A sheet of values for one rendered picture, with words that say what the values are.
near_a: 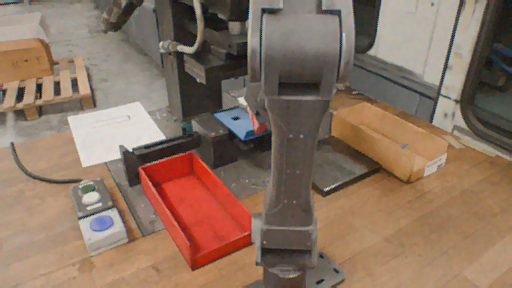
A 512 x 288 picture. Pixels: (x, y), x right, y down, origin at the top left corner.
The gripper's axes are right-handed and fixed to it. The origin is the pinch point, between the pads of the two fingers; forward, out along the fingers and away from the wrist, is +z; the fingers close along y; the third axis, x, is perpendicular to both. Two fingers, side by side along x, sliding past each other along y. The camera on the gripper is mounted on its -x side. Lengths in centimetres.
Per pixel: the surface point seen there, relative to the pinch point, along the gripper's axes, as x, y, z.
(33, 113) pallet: 46, 189, 219
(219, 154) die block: 6.5, 1.5, 8.9
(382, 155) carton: -24.2, -15.6, -1.0
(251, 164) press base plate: -0.1, -2.6, 10.5
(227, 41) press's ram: 2.5, 15.4, -11.0
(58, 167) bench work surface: 38.3, 17.0, 22.2
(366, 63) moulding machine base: -61, 21, 16
